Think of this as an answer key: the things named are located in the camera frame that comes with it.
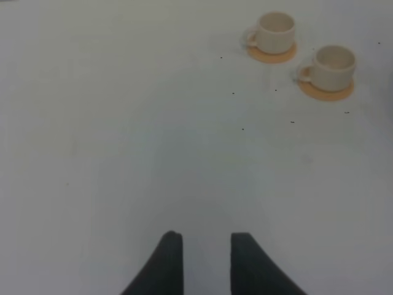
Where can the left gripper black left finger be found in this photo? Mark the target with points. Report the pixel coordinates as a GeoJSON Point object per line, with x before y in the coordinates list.
{"type": "Point", "coordinates": [163, 273]}

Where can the white teacup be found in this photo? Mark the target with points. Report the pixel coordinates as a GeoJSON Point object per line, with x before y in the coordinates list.
{"type": "Point", "coordinates": [331, 69]}
{"type": "Point", "coordinates": [274, 33]}

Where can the far orange coaster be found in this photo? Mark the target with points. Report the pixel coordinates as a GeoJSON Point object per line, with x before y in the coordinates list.
{"type": "Point", "coordinates": [267, 58]}

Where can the near orange coaster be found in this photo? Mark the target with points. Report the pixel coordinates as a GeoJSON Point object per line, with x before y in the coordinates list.
{"type": "Point", "coordinates": [308, 89]}

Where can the orange coaster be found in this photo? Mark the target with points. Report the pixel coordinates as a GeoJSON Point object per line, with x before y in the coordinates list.
{"type": "Point", "coordinates": [308, 89]}
{"type": "Point", "coordinates": [267, 58]}

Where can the far white teacup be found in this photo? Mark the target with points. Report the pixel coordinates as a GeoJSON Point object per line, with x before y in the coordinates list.
{"type": "Point", "coordinates": [274, 33]}

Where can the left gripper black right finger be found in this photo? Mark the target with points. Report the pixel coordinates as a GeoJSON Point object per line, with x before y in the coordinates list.
{"type": "Point", "coordinates": [252, 271]}

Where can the near white teacup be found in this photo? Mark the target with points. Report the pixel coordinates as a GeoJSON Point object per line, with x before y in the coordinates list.
{"type": "Point", "coordinates": [331, 69]}

